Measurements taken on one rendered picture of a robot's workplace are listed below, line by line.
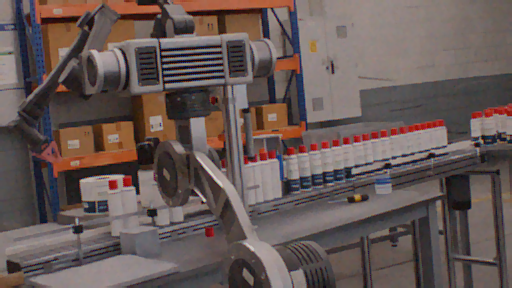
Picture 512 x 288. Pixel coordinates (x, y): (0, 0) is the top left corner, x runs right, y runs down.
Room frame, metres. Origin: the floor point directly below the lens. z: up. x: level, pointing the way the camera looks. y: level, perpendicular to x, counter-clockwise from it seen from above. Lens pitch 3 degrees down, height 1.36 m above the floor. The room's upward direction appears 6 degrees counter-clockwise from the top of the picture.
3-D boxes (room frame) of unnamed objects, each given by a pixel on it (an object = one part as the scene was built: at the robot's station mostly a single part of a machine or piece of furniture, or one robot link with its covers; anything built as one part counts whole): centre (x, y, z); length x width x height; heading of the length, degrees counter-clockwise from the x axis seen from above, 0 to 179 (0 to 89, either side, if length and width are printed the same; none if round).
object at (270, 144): (3.08, -0.31, 1.01); 0.14 x 0.13 x 0.26; 127
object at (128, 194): (2.54, 0.25, 0.98); 0.05 x 0.05 x 0.20
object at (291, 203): (2.75, -0.03, 0.85); 1.65 x 0.11 x 0.05; 127
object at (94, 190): (3.13, 0.42, 0.95); 0.20 x 0.20 x 0.14
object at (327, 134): (4.85, -1.11, 0.91); 0.60 x 0.40 x 0.22; 120
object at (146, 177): (2.93, 0.20, 1.03); 0.09 x 0.09 x 0.30
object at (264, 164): (2.94, -0.29, 0.98); 0.05 x 0.05 x 0.20
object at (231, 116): (2.66, -0.15, 1.16); 0.04 x 0.04 x 0.67; 37
